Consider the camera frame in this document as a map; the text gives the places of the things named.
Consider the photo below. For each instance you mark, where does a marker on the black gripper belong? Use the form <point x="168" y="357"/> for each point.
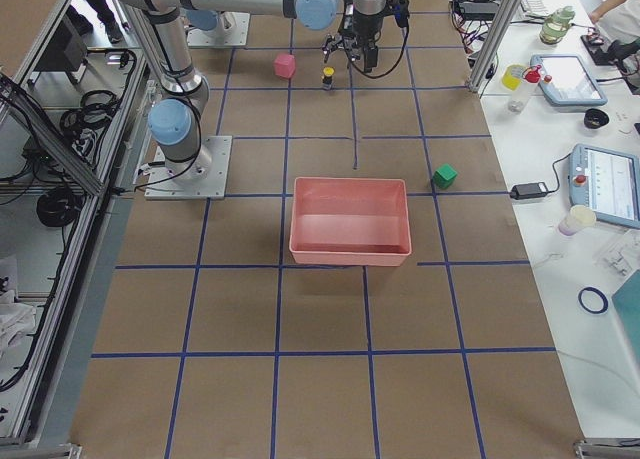
<point x="358" y="33"/>

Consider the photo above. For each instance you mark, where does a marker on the yellow push button switch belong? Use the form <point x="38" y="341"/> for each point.
<point x="327" y="77"/>

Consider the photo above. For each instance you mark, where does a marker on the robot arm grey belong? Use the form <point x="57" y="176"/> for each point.
<point x="166" y="29"/>

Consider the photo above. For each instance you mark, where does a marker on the pink cube centre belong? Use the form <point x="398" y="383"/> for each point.
<point x="284" y="65"/>

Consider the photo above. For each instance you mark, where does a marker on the green cube near tray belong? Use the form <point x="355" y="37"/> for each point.
<point x="444" y="176"/>

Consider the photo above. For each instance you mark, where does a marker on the yellow tape roll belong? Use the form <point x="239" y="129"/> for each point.
<point x="513" y="76"/>

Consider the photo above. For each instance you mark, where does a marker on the pink plastic tray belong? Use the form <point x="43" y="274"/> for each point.
<point x="350" y="222"/>

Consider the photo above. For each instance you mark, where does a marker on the green glass bottle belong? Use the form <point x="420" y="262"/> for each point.
<point x="556" y="25"/>

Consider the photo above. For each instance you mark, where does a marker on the teach pendant upper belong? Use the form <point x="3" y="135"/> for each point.
<point x="571" y="82"/>

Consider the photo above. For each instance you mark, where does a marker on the teach pendant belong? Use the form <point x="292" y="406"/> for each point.
<point x="607" y="182"/>
<point x="571" y="82"/>

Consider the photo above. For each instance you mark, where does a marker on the black power adapter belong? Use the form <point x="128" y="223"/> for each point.
<point x="525" y="191"/>

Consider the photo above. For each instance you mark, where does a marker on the black round cap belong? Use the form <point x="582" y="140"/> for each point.
<point x="595" y="118"/>

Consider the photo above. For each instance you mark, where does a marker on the white paper cup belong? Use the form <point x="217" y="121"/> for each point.
<point x="578" y="218"/>

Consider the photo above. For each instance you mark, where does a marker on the teach pendant lower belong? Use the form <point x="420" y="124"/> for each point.
<point x="607" y="182"/>

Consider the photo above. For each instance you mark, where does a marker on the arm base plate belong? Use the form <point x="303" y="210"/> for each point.
<point x="207" y="178"/>
<point x="210" y="29"/>

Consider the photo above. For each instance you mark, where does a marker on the aluminium frame post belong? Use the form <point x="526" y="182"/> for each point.
<point x="496" y="32"/>

